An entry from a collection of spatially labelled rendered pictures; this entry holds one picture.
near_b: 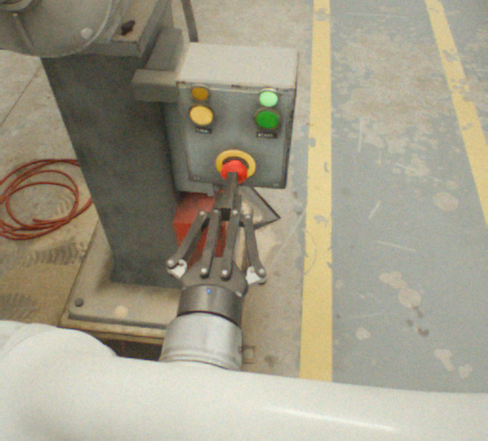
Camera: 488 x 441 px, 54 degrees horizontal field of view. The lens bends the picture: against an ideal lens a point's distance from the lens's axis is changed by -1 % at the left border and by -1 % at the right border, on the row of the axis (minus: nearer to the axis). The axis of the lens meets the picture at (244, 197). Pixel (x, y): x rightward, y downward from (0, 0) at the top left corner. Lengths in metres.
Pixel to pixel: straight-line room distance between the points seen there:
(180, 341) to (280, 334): 1.13
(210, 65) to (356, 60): 2.15
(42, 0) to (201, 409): 0.52
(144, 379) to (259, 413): 0.08
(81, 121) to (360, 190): 1.34
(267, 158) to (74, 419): 0.48
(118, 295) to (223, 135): 0.81
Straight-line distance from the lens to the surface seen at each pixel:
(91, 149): 1.04
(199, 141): 0.70
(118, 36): 0.75
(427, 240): 1.96
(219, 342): 0.52
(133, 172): 1.05
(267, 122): 0.66
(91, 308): 1.42
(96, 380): 0.32
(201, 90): 0.64
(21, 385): 0.40
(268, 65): 0.67
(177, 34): 0.90
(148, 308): 1.38
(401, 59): 2.86
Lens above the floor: 1.49
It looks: 49 degrees down
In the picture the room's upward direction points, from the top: straight up
